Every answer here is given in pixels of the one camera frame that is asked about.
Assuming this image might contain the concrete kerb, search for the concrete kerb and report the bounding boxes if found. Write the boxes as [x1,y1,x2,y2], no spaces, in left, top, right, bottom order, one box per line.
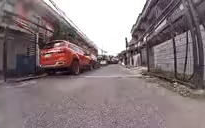
[0,73,49,86]

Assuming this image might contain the row of grey buildings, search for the row of grey buildings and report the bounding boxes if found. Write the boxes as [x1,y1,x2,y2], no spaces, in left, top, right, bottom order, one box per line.
[0,0,99,81]

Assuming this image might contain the grey asphalt road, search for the grey asphalt road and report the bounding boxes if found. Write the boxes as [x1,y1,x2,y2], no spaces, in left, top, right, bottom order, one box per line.
[0,63,205,128]

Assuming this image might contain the row of buildings with balconies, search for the row of buildings with balconies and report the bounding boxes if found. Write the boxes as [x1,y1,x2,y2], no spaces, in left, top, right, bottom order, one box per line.
[118,0,205,68]

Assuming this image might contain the red car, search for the red car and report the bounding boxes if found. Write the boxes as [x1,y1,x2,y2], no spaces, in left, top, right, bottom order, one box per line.
[39,39,95,76]

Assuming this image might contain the grey concrete block wall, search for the grey concrete block wall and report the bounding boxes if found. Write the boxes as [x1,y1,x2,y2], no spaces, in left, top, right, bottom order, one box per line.
[146,19,205,83]

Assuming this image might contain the rubble strip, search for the rubble strip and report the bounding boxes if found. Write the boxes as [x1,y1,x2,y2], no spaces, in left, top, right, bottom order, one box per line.
[123,64,205,99]

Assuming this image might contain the white vehicle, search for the white vehicle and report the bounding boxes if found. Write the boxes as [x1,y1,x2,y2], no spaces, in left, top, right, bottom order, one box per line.
[99,59,109,66]

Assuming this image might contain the dark metal pole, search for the dark metal pole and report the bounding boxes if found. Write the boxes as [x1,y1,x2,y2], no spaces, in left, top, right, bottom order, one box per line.
[181,0,205,90]

